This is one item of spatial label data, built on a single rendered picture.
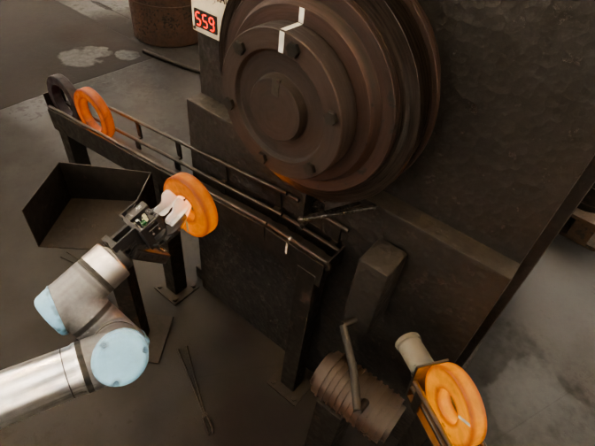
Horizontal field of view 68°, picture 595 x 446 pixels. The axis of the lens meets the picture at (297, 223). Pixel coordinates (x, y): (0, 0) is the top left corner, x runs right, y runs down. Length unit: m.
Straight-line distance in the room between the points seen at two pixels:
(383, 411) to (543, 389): 1.00
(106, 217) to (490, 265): 1.02
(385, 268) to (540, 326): 1.29
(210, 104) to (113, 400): 1.03
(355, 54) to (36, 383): 0.71
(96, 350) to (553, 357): 1.76
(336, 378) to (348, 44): 0.75
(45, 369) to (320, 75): 0.63
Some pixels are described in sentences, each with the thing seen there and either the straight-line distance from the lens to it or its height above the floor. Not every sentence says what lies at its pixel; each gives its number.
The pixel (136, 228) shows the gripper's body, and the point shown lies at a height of 0.87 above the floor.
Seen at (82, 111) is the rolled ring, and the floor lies 0.65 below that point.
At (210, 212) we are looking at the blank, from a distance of 0.99.
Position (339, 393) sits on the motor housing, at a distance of 1.13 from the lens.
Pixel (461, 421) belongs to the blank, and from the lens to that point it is 0.94.
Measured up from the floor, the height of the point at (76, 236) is 0.59.
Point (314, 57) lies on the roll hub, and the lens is 0.73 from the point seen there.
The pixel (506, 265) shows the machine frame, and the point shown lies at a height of 0.87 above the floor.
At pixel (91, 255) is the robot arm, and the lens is 0.96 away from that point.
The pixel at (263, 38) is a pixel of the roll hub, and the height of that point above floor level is 1.23.
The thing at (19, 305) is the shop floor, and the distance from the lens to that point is 2.06.
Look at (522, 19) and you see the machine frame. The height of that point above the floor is 1.30.
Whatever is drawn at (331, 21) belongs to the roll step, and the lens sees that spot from 0.77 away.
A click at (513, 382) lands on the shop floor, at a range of 1.97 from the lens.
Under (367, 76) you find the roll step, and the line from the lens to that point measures 0.75.
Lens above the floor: 1.53
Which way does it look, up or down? 44 degrees down
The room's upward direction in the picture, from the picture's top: 7 degrees clockwise
